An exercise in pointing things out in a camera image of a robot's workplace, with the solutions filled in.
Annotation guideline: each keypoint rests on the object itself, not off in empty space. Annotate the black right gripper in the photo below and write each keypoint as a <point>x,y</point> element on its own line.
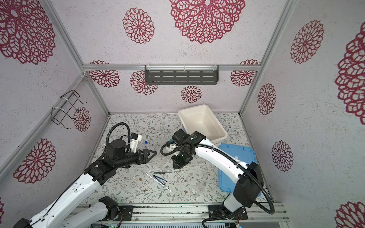
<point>177,163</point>

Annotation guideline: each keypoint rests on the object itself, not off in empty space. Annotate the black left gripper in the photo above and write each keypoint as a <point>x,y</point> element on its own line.
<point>145,159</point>

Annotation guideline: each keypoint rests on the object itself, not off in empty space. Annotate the white plastic bin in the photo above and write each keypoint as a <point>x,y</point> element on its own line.
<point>202,119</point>

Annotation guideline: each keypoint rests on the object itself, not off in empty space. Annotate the blue capped test tube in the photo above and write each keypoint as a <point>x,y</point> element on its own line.
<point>147,145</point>

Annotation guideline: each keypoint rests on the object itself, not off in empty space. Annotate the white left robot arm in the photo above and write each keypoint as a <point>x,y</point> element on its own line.
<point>116,155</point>

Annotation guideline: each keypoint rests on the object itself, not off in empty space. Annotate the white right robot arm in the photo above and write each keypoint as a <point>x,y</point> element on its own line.
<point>249,187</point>

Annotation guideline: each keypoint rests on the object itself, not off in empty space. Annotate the metal tweezers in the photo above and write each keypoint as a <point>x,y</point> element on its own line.
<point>163,172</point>

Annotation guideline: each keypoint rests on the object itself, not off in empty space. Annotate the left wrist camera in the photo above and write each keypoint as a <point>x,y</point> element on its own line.
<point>135,139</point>

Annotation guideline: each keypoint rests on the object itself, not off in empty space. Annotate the dark grey wall shelf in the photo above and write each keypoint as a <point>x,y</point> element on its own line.
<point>181,75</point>

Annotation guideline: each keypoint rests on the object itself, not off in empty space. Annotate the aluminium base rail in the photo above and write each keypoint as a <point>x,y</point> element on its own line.
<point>171,212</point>

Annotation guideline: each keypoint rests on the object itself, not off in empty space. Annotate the black wire wall rack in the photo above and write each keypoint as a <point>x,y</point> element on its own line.
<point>61,111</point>

